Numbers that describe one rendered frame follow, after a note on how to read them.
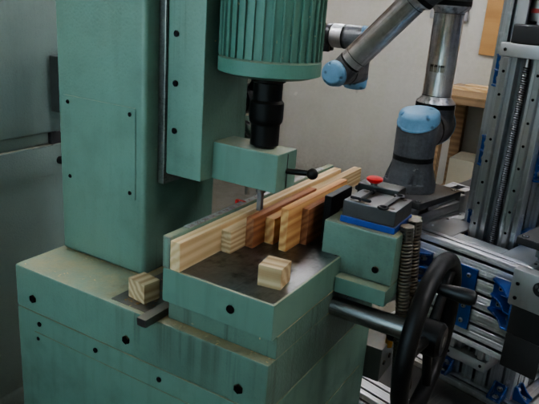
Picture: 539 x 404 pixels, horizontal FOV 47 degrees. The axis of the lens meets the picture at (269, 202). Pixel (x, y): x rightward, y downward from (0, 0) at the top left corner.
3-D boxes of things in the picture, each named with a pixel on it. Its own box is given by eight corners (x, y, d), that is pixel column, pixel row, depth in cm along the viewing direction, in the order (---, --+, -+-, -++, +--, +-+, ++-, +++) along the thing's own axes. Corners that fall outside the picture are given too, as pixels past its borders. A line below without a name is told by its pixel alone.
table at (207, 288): (328, 365, 86) (333, 328, 84) (160, 300, 101) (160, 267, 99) (447, 240, 136) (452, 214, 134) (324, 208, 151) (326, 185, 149)
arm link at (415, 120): (386, 154, 176) (392, 107, 172) (403, 146, 187) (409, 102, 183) (427, 162, 171) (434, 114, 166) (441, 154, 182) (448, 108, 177)
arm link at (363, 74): (333, 88, 193) (337, 52, 190) (348, 85, 203) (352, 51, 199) (356, 91, 190) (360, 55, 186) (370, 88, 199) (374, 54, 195)
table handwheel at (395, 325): (464, 340, 119) (410, 465, 99) (366, 308, 128) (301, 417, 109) (476, 221, 102) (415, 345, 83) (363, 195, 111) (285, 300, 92)
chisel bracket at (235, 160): (274, 203, 107) (278, 155, 104) (208, 185, 113) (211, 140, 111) (295, 192, 113) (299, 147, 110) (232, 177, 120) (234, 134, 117)
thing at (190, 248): (179, 272, 97) (180, 244, 96) (169, 269, 98) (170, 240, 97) (339, 188, 147) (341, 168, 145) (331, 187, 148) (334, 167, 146)
